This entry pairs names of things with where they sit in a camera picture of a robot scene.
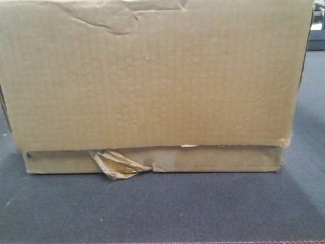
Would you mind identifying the brown cardboard carton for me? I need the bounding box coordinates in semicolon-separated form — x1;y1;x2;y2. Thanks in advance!
1;1;314;179

